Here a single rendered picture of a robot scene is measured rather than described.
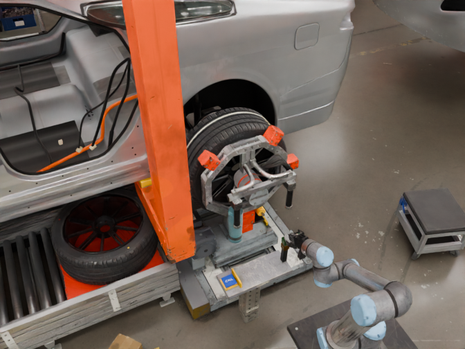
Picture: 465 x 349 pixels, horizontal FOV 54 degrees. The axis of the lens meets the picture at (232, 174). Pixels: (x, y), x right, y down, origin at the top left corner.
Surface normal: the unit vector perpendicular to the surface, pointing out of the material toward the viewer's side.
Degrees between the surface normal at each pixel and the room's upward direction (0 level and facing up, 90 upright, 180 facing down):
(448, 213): 0
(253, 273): 0
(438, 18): 91
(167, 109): 90
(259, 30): 81
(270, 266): 0
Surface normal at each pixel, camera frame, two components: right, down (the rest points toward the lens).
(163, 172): 0.44, 0.61
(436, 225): 0.00, -0.73
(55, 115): 0.36, 0.07
